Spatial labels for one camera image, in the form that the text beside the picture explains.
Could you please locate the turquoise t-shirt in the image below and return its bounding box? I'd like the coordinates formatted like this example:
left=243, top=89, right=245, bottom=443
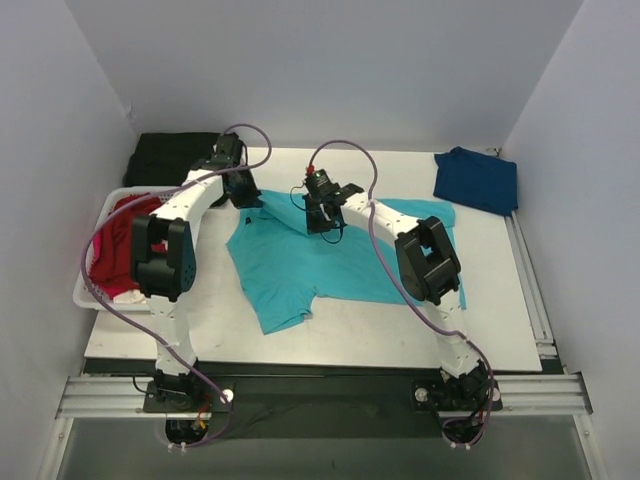
left=225, top=188, right=469, bottom=335

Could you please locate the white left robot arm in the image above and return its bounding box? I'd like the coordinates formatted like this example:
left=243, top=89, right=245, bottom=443
left=130, top=131, right=262, bottom=412

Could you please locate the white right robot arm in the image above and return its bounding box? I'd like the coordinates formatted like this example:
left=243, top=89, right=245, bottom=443
left=303, top=167, right=489, bottom=408

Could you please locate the black folded t-shirt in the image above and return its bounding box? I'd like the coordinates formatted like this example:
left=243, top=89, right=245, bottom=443
left=122, top=132, right=219, bottom=187

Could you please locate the folded navy blue t-shirt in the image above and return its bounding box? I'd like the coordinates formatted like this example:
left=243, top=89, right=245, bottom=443
left=433, top=147, right=519, bottom=216

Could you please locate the pink garment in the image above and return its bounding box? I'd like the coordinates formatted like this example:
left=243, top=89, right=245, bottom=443
left=89, top=233, right=123, bottom=301

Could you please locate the red t-shirt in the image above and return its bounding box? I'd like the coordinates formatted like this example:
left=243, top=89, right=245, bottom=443
left=99, top=197, right=162, bottom=292

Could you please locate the white t-shirt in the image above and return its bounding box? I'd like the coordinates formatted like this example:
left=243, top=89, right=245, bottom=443
left=112, top=289, right=146, bottom=305

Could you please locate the white plastic laundry basket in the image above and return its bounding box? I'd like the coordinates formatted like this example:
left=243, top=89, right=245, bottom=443
left=73, top=186, right=171, bottom=314

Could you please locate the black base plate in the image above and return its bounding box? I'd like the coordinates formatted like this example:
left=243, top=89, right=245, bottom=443
left=137, top=362, right=503, bottom=445

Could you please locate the aluminium frame rail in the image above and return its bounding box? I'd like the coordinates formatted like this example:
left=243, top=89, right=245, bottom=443
left=56, top=374, right=593, bottom=419

